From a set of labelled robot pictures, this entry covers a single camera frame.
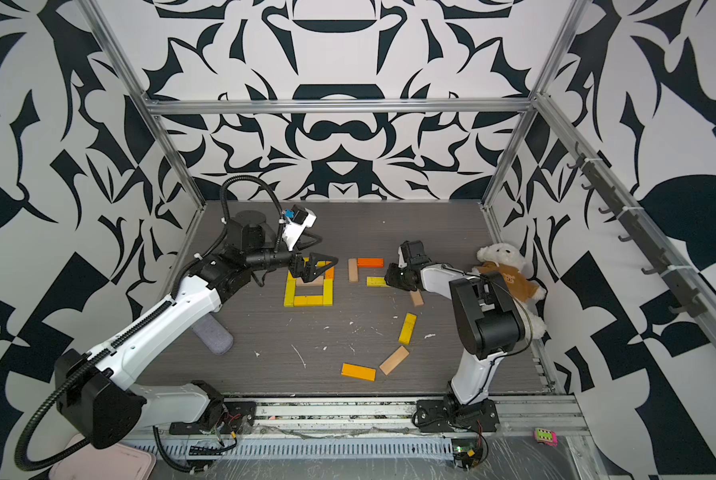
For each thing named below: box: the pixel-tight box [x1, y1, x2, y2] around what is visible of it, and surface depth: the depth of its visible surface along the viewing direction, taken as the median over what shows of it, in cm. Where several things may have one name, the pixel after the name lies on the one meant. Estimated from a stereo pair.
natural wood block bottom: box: [379, 345, 410, 376], surface depth 84 cm
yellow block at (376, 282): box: [366, 276, 391, 288], surface depth 99 cm
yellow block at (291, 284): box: [285, 270, 297, 295], surface depth 98 cm
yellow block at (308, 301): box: [294, 295, 324, 307], surface depth 96 cm
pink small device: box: [534, 427, 559, 447], surface depth 71 cm
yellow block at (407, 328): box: [398, 312, 418, 345], surface depth 91 cm
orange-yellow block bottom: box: [341, 362, 377, 382], surface depth 83 cm
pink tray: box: [50, 434, 157, 480], surface depth 68 cm
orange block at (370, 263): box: [357, 258, 385, 268], surface depth 105 cm
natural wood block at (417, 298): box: [410, 289, 424, 307], surface depth 95 cm
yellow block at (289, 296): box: [284, 286, 296, 307], surface depth 96 cm
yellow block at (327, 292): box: [322, 279, 333, 306], surface depth 96 cm
